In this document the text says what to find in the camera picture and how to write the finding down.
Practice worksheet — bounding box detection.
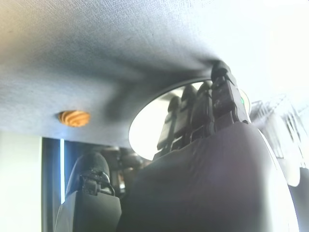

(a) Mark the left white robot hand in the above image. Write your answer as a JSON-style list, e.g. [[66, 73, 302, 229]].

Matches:
[[56, 60, 300, 232]]

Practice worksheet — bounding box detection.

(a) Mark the orange swirl cookie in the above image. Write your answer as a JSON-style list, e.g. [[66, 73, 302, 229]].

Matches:
[[58, 110, 91, 128]]

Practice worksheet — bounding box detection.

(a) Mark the white robot column, blue light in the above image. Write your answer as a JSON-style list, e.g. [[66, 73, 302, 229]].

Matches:
[[0, 129, 67, 232]]

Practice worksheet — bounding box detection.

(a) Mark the silver wire dish rack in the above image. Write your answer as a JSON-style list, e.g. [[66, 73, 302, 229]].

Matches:
[[248, 94, 309, 170]]

